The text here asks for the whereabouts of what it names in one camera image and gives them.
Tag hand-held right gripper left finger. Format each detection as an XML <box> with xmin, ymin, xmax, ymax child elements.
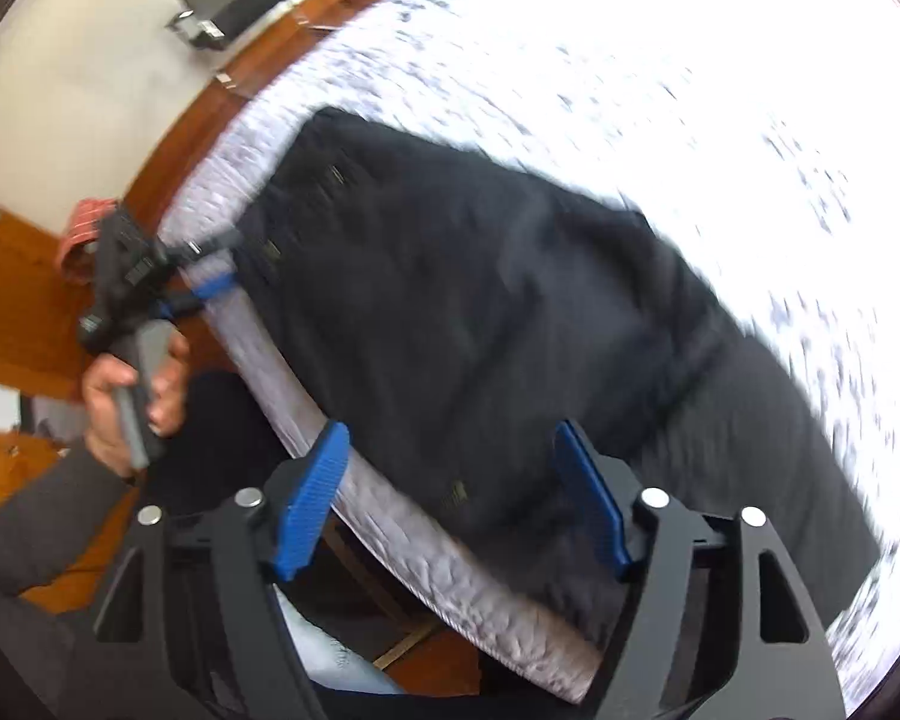
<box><xmin>94</xmin><ymin>420</ymin><xmax>351</xmax><ymax>720</ymax></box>

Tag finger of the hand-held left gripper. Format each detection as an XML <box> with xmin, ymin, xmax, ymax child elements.
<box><xmin>161</xmin><ymin>229</ymin><xmax>245</xmax><ymax>267</ymax></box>
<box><xmin>150</xmin><ymin>275</ymin><xmax>241</xmax><ymax>322</ymax></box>

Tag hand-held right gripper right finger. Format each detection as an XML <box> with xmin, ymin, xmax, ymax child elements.
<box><xmin>553</xmin><ymin>420</ymin><xmax>848</xmax><ymax>720</ymax></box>

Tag black quilted pants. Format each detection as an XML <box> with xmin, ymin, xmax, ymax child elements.
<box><xmin>229</xmin><ymin>106</ymin><xmax>900</xmax><ymax>612</ymax></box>

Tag person's left forearm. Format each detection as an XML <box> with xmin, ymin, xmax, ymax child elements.
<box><xmin>0</xmin><ymin>439</ymin><xmax>140</xmax><ymax>720</ymax></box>

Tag person's left hand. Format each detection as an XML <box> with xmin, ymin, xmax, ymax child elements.
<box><xmin>82</xmin><ymin>331</ymin><xmax>192</xmax><ymax>477</ymax></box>

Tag red plaid cloth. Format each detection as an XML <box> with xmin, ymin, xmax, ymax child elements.
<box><xmin>54</xmin><ymin>199</ymin><xmax>121</xmax><ymax>286</ymax></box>

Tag person's leg in black trousers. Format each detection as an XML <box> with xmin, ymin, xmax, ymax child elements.
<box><xmin>131</xmin><ymin>371</ymin><xmax>305</xmax><ymax>533</ymax></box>

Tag pale grey object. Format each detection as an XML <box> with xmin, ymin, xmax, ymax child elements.
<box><xmin>277</xmin><ymin>600</ymin><xmax>407</xmax><ymax>695</ymax></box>

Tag purple-grey quilted bed cover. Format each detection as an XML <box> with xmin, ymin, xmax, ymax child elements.
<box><xmin>154</xmin><ymin>0</ymin><xmax>900</xmax><ymax>706</ymax></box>

